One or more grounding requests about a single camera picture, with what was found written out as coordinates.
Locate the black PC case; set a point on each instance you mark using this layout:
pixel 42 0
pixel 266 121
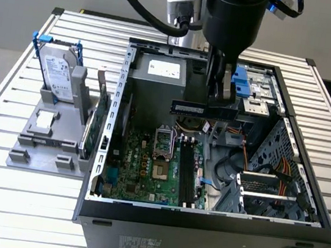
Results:
pixel 197 245

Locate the RAM stick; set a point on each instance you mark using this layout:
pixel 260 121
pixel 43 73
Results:
pixel 47 143
pixel 186 108

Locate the blue drive bay latch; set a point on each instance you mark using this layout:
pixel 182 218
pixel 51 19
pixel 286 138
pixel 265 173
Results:
pixel 241 79

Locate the black case fan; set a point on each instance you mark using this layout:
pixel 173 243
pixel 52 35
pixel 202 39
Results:
pixel 121 124

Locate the hard disk in blue carrier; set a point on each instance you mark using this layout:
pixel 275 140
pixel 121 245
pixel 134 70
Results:
pixel 57 71

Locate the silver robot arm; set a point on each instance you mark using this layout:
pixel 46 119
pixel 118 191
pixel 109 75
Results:
pixel 177 40

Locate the green motherboard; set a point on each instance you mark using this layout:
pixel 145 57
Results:
pixel 134 169

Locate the black RAM slot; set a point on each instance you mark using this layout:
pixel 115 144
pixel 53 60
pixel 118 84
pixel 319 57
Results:
pixel 183 169

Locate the grey power supply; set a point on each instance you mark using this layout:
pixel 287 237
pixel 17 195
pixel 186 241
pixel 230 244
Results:
pixel 156 104

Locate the graphics card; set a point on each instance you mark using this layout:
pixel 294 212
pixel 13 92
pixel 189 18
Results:
pixel 96 114

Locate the round case speaker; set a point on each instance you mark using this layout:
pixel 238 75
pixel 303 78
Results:
pixel 189 121

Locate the metal disk bay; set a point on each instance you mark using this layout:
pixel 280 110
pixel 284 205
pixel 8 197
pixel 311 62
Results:
pixel 266 196

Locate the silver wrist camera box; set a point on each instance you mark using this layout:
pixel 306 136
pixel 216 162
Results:
pixel 173 4
pixel 284 11

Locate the grey parts rack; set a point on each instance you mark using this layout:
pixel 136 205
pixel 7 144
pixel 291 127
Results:
pixel 40 157

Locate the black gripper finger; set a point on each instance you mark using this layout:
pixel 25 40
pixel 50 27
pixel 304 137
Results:
pixel 214 75
pixel 229 83

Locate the metal drive cage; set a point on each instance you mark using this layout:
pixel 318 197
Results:
pixel 254 107

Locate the CPU socket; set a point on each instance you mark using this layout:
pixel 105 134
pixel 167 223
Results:
pixel 160 171

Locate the silver CPU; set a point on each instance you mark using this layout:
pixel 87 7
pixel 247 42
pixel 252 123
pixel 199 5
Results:
pixel 44 120

